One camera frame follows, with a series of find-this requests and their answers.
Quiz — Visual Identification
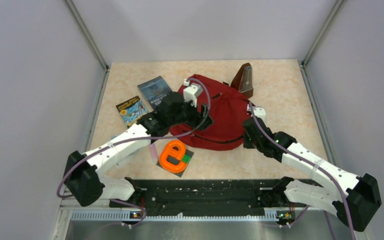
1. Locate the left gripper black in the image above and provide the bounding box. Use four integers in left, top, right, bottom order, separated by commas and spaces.
169, 95, 214, 131

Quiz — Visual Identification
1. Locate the red backpack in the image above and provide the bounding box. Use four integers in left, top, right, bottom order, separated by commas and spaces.
179, 74, 250, 151

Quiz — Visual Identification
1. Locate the colourful illustrated children's book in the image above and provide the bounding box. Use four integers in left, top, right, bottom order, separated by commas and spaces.
116, 95, 149, 128

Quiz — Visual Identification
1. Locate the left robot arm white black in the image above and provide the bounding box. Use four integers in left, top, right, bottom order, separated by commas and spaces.
57, 91, 213, 207

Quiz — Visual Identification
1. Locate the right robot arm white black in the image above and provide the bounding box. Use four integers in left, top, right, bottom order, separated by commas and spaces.
242, 117, 382, 232

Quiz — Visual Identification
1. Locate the green toy block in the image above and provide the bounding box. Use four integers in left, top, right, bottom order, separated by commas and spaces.
182, 154, 191, 164

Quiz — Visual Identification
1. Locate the orange plastic letter toy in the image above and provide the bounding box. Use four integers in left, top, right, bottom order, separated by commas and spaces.
158, 140, 188, 174

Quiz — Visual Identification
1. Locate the brown wooden metronome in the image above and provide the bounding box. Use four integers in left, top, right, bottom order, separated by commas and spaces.
230, 62, 254, 99

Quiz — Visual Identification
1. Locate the dark blue paperback book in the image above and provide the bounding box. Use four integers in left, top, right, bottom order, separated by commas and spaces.
137, 76, 172, 110

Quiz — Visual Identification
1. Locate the pink eraser stick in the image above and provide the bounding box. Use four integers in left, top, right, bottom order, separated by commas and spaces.
148, 144, 159, 163

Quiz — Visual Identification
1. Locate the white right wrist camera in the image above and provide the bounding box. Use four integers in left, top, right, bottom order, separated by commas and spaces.
246, 105, 266, 122

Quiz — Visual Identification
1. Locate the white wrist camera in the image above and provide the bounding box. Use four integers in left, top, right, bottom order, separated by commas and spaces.
182, 79, 203, 108
246, 105, 266, 122

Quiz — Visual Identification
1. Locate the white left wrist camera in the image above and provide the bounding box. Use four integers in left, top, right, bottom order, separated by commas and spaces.
182, 79, 203, 108

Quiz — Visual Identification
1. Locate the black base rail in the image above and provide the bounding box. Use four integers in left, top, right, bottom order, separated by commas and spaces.
127, 179, 304, 218

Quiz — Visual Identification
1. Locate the aluminium frame post left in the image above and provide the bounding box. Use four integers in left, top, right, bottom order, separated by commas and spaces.
63, 0, 109, 72

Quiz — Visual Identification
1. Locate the aluminium frame post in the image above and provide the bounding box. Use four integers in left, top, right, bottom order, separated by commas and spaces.
301, 0, 347, 69
63, 0, 109, 72

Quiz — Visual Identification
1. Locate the aluminium frame post right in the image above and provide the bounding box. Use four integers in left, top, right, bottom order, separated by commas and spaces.
301, 0, 347, 69

